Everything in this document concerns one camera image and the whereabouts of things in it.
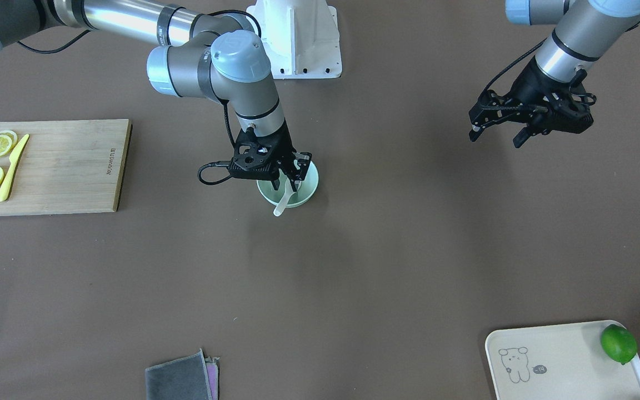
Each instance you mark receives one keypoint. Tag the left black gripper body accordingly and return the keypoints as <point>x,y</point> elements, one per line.
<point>530,85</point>

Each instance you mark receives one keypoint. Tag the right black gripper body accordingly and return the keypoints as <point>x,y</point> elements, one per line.
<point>285,148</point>

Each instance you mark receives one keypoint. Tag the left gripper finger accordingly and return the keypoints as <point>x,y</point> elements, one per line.
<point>491,109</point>
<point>567,117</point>

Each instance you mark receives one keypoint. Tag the white ceramic spoon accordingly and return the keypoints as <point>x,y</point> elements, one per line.
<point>288,192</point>

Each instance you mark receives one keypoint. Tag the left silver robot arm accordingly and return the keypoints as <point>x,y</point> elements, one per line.
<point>583,32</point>

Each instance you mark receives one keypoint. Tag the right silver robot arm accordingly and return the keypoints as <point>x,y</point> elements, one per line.
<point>217,56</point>

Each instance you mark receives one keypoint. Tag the bamboo cutting board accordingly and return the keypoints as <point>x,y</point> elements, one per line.
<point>67,167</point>

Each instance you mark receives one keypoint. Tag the folded grey cloth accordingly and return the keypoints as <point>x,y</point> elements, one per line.
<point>191,377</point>

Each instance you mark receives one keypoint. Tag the green lime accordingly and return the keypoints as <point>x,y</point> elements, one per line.
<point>618,344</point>

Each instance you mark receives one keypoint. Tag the beige serving tray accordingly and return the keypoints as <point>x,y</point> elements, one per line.
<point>563,361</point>

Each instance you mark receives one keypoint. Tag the yellow plastic knife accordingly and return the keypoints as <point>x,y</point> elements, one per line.
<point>13,158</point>

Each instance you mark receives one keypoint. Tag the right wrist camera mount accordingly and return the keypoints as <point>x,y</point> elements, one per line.
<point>241,164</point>

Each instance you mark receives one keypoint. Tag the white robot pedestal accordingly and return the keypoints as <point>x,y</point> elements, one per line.
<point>301,38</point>

